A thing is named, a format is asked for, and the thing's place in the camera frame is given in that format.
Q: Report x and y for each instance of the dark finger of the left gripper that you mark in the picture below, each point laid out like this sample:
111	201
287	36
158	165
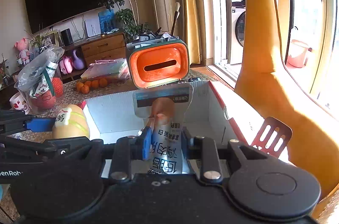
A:
63	145

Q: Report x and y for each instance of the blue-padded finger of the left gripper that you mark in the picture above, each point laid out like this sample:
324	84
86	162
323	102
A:
39	124

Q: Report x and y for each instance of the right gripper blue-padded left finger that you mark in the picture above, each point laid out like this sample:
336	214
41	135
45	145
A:
126	150

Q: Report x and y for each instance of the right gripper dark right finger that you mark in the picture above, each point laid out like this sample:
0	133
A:
203	149

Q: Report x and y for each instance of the sausage snack packet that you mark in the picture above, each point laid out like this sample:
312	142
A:
163	109

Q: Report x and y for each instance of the pink strawberry mug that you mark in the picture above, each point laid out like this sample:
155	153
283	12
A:
18	102

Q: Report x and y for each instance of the clear tub with plastic bag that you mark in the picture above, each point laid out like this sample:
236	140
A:
34	81

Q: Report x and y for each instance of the orange tangerine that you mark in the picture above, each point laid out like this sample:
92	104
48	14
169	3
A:
95	84
79	86
85	89
103	82

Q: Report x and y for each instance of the pink toy kettle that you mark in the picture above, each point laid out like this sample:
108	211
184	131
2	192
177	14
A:
65	65

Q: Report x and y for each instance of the purple toy vase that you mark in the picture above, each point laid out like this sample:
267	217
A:
77	62

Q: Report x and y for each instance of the pink pig plush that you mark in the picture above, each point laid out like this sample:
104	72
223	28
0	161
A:
22	46

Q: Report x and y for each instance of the wooden chair back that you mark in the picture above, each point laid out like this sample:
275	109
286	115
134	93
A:
273	137

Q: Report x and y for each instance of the small potted plant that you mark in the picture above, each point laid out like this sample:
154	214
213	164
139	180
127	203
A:
38	41

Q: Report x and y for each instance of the green orange tissue box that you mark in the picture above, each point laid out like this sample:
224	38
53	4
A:
157	62

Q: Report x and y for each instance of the black speaker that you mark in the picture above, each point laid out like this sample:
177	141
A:
66	37

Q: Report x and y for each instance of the wooden tv cabinet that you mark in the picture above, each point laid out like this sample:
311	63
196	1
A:
106	47

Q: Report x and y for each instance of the white box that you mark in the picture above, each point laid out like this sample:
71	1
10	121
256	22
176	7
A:
93	27

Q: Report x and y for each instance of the yellow curtain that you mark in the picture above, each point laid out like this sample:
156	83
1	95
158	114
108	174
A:
191	30

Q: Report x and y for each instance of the blue book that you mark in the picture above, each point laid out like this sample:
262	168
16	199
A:
106	20

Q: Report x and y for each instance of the pink bucket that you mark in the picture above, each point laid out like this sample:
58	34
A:
297	53

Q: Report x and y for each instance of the washing machine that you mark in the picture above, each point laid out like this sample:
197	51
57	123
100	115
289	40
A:
235	39

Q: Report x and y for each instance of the photo frame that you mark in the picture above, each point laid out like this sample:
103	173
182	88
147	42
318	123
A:
50	39

